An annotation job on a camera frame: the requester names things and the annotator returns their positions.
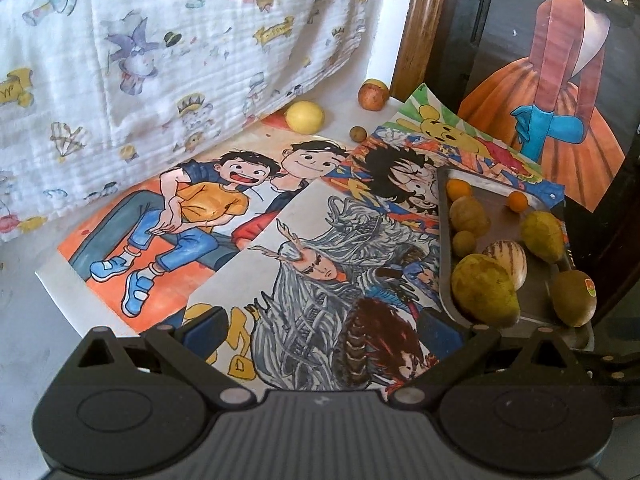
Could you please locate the brownish yellow pear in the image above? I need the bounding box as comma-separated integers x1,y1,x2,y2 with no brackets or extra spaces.
449,196,491,237

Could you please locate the striped pepino melon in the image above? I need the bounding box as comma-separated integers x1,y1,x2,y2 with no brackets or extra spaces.
483,240,528,290

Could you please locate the white cartoon print cloth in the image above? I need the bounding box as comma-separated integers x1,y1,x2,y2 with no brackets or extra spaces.
1,0,369,240

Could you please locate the small yellow green fruit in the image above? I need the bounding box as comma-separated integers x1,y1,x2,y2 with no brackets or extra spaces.
452,231,477,258

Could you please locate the green yellow mango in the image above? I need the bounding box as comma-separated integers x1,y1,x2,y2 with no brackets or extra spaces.
451,254,521,328

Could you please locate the girl in orange dress painting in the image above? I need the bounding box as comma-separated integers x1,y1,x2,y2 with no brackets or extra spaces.
459,0,639,210

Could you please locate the metal tray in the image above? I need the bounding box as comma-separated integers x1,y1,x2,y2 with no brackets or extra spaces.
437,166,594,351

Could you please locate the Winnie the Pooh drawing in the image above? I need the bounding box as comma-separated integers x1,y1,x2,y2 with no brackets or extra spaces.
390,84,564,208

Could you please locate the small brown round fruit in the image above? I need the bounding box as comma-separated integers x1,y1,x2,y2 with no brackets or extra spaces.
349,126,368,143

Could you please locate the green mango on tray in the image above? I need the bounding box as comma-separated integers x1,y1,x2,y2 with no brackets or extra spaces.
520,210,564,264

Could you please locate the grey haired warrior drawing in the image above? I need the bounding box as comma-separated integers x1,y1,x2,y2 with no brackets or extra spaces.
183,183,463,392

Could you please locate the small orange tangerine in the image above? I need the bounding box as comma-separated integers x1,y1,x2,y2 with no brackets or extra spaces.
446,179,473,202
506,191,529,214

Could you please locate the two boys cartoon drawing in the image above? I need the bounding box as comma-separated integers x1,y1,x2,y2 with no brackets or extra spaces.
37,131,347,335

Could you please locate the kiwi fruit with sticker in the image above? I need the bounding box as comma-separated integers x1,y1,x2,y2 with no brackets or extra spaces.
550,270,597,327

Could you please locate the red yellow apple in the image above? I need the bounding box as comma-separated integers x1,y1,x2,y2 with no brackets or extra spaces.
357,78,390,112

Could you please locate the yellow lemon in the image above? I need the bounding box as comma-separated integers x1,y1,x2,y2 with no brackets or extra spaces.
284,101,324,134

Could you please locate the brown wooden frame post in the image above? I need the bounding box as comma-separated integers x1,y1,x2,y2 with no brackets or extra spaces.
390,0,445,102

